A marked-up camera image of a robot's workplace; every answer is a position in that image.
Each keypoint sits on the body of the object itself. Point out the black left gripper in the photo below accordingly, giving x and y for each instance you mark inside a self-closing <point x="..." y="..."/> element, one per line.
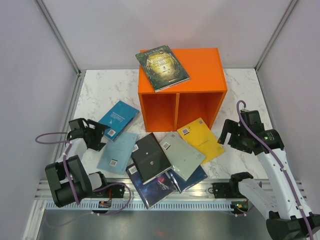
<point x="99" y="131"/>

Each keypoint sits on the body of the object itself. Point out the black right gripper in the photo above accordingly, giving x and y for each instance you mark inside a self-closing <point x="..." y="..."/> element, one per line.
<point x="230" y="125"/>

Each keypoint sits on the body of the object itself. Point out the light blue book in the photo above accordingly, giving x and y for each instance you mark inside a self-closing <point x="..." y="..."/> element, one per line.
<point x="116" y="154"/>

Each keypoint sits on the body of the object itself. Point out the teal ocean cover book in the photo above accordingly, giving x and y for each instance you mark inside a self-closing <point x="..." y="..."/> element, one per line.
<point x="117" y="119"/>

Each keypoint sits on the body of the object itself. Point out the black cover book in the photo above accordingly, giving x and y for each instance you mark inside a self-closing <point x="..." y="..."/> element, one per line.
<point x="149" y="158"/>

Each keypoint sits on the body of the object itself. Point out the Alice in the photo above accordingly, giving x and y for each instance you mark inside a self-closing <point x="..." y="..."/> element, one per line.
<point x="162" y="68"/>

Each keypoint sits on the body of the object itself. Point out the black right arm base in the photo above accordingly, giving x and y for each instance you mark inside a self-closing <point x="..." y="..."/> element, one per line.
<point x="221" y="190"/>

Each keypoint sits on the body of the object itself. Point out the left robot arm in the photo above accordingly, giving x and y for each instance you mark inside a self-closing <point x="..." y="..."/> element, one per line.
<point x="67" y="179"/>

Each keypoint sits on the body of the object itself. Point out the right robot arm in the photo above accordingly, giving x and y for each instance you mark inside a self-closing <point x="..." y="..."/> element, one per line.
<point x="287" y="214"/>

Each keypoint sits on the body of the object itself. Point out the yellow book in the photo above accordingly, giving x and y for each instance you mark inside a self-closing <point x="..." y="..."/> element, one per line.
<point x="199" y="136"/>

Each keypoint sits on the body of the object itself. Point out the orange wooden shelf box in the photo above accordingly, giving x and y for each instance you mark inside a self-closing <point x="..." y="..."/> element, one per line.
<point x="199" y="97"/>

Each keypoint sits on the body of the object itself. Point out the dark blue book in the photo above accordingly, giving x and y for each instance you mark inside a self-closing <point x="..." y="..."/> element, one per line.
<point x="182" y="185"/>

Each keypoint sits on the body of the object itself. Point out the grey-green book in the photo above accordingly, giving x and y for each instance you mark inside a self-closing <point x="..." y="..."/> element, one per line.
<point x="184" y="158"/>

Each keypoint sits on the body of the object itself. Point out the dark galaxy cover book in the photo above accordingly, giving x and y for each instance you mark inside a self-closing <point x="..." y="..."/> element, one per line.
<point x="154" y="191"/>

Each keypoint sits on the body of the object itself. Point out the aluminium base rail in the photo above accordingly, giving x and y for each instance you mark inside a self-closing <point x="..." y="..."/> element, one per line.
<point x="207" y="210"/>

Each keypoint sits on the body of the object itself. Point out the left aluminium frame post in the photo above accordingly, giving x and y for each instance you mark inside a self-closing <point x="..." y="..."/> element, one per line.
<point x="57" y="34"/>

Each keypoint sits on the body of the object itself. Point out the aluminium frame post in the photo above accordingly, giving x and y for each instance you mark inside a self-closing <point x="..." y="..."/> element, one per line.
<point x="276" y="33"/>
<point x="57" y="34"/>

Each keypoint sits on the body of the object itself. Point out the right aluminium frame post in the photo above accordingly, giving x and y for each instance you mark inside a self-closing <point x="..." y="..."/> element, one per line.
<point x="276" y="33"/>

